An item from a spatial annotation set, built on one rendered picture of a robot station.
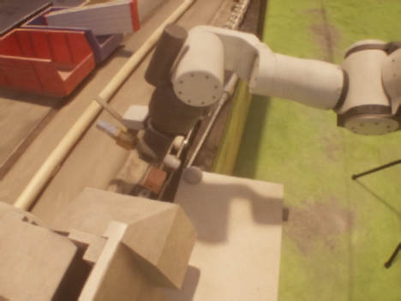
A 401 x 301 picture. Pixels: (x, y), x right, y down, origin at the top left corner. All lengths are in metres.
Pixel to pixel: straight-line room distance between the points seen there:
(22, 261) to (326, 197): 1.51
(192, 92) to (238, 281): 0.32
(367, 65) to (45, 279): 0.50
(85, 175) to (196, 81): 0.43
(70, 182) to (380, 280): 1.39
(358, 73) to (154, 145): 0.35
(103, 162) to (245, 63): 0.44
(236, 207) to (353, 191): 1.28
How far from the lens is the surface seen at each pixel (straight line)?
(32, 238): 0.43
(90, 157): 0.77
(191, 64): 0.38
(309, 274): 1.45
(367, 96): 0.44
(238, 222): 0.57
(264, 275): 0.53
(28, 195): 0.72
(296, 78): 0.43
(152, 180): 0.57
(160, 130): 0.50
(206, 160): 0.69
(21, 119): 0.98
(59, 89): 0.97
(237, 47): 0.46
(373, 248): 1.65
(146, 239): 0.35
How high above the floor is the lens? 1.29
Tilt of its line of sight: 47 degrees down
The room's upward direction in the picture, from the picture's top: 1 degrees clockwise
